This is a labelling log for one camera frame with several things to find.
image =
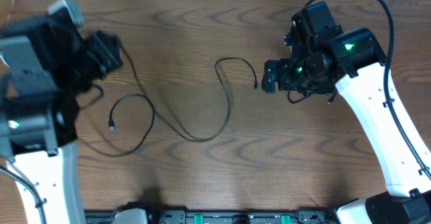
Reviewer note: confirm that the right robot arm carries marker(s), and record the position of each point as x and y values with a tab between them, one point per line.
327	60

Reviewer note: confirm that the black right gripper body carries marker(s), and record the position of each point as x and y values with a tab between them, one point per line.
297	76

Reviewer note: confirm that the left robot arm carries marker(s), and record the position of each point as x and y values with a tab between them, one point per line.
50	65

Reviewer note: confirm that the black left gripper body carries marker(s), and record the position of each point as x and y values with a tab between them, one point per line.
94	66

